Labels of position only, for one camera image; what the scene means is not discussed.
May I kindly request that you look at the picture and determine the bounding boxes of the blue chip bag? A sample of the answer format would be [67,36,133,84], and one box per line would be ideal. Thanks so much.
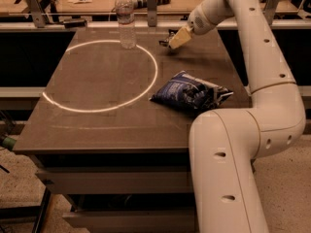
[151,71,233,112]

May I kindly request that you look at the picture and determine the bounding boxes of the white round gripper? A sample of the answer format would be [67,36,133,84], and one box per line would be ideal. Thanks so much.
[168,7,216,50]

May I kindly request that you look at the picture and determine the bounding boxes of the lower grey drawer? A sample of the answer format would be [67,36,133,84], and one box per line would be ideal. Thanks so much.
[63,209,197,233]

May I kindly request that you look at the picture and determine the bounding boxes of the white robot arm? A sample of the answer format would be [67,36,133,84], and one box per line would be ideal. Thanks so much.
[169,0,306,233]

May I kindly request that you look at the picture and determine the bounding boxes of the metal bracket left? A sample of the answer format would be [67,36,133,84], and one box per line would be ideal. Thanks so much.
[24,0,47,28]

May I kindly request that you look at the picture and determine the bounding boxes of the grey drawer cabinet table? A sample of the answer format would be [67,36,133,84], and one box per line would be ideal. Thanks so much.
[13,26,254,233]

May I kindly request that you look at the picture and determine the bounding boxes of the metal bracket middle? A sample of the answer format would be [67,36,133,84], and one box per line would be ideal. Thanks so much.
[147,0,157,27]

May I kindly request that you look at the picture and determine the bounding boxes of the clear plastic water bottle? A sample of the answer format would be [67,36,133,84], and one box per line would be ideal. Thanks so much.
[115,0,136,49]

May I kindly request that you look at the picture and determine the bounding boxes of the metal bracket right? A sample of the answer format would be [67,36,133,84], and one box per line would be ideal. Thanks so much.
[263,0,281,25]

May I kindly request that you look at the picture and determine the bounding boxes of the black rxbar chocolate wrapper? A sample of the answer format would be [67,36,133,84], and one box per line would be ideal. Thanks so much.
[158,29,178,47]

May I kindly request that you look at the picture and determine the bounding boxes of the upper grey drawer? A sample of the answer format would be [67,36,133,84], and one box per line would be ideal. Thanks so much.
[37,166,192,194]

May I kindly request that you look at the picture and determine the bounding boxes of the metal bracket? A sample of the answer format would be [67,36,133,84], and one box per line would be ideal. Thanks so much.
[24,0,47,28]
[147,0,157,27]
[263,0,281,25]

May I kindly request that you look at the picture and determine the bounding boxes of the grey drawer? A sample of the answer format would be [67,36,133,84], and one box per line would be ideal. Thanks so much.
[37,166,192,194]
[63,209,197,233]

